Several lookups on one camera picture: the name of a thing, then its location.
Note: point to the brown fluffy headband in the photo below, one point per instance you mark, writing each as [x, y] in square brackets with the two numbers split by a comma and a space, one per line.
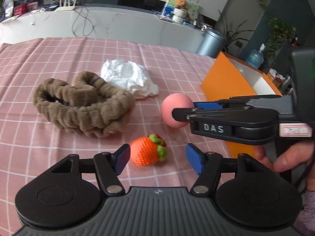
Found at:
[90, 107]

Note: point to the blue-grey metal trash can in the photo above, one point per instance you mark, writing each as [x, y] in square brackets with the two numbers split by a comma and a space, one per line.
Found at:
[212, 43]

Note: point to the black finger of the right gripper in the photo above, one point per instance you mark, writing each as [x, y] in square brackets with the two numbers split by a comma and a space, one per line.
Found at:
[183, 114]

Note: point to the white wifi router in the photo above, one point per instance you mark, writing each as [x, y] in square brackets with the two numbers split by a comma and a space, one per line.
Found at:
[66, 5]

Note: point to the brown teddy bear toy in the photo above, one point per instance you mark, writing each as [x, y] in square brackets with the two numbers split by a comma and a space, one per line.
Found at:
[179, 3]

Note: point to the white marble tv bench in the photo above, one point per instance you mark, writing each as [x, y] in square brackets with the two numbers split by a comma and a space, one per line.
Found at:
[102, 22]

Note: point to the tall leafy floor plant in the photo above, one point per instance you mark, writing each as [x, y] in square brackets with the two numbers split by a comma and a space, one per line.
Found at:
[231, 34]

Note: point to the white tissue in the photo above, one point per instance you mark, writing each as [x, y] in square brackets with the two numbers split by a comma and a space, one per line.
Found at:
[130, 76]

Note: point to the person's right hand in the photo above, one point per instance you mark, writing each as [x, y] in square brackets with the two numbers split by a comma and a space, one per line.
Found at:
[298, 153]

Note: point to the orange crochet strawberry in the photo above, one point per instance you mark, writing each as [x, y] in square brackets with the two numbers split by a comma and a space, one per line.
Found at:
[148, 150]

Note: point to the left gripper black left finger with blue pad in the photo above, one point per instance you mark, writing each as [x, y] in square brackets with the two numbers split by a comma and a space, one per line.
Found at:
[108, 166]

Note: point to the pink ball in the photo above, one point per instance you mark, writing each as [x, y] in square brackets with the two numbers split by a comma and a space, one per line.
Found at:
[173, 108]

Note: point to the orange cardboard box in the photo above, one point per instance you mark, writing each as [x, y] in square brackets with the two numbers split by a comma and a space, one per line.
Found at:
[229, 77]

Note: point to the blue water jug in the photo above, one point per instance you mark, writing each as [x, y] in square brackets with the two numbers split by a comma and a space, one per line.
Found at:
[256, 57]

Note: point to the pink checked tablecloth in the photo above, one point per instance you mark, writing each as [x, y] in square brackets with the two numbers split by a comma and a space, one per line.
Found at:
[30, 144]

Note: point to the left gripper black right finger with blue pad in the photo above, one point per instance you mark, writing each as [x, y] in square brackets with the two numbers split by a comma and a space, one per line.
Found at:
[207, 166]

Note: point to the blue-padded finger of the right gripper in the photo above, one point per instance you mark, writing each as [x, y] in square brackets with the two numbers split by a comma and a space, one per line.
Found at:
[207, 105]

